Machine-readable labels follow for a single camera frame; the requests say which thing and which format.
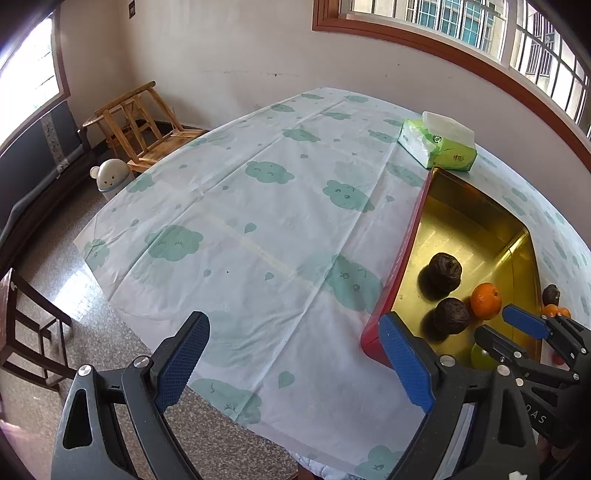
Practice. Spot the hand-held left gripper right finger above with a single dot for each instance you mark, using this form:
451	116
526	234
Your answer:
408	364

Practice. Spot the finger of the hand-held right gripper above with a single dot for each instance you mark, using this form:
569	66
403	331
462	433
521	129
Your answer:
524	320
496	345

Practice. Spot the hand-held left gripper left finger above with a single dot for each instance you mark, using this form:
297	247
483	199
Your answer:
182	357

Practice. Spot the green tomato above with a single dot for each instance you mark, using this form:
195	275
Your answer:
481	356

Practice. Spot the orange mandarin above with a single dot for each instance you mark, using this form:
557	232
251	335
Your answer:
485	300
554	311

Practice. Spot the brown taro root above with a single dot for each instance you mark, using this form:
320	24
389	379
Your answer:
445	272
551	294
451	315

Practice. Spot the red tomato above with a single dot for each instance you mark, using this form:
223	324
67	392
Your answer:
557	357

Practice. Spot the red and gold tin box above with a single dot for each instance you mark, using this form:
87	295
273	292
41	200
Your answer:
461	221

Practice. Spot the dark wooden chair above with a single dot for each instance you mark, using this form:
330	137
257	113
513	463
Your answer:
27	332

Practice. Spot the green tissue pack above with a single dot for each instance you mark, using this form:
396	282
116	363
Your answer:
438	147

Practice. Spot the white bear-shaped trash can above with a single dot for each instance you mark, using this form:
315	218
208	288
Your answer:
110	177

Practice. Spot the light wooden stool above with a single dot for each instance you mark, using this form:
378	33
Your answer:
124	108
171	145

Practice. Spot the dark low cabinet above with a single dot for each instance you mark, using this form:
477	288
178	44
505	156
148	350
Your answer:
32	184

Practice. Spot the narrow wooden-framed window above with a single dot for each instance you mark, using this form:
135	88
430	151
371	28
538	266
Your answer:
27	69

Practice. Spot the wide wooden-framed window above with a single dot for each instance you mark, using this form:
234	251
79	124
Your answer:
325	14

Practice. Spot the dark wall switch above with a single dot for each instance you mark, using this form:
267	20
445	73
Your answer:
131	8

